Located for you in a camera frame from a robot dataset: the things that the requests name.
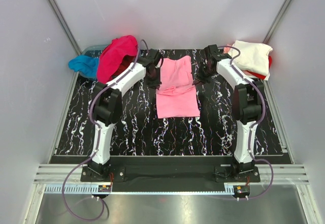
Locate peach folded t-shirt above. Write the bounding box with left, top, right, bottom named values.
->
left=223, top=47, right=257, bottom=79

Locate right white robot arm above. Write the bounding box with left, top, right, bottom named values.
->
left=193, top=44, right=266, bottom=181

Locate magenta t-shirt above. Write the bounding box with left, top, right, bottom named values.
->
left=97, top=35, right=138, bottom=83

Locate light pink t-shirt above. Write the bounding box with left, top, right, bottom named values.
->
left=156, top=55, right=200, bottom=119

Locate blue t-shirt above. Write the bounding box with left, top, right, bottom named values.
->
left=68, top=55, right=99, bottom=80

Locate red folded t-shirt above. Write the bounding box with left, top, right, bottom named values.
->
left=248, top=55, right=272, bottom=81

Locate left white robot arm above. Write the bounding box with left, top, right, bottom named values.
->
left=87, top=49, right=164, bottom=180

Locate aluminium front rail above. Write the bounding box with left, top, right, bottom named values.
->
left=35, top=164, right=309, bottom=185

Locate dark red t-shirt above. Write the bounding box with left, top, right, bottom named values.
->
left=112, top=55, right=135, bottom=78

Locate aluminium corner post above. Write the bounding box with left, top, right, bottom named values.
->
left=263, top=0, right=294, bottom=44
left=37, top=0, right=84, bottom=57

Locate white slotted cable duct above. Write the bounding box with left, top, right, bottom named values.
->
left=44, top=184, right=234, bottom=196

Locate left aluminium corner post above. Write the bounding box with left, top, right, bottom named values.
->
left=37, top=0, right=84, bottom=57

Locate right aluminium corner post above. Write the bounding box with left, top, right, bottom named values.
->
left=263, top=0, right=294, bottom=44

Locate white folded t-shirt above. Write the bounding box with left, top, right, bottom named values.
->
left=228, top=40, right=273, bottom=73

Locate blue plastic basket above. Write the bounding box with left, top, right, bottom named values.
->
left=80, top=44, right=110, bottom=79

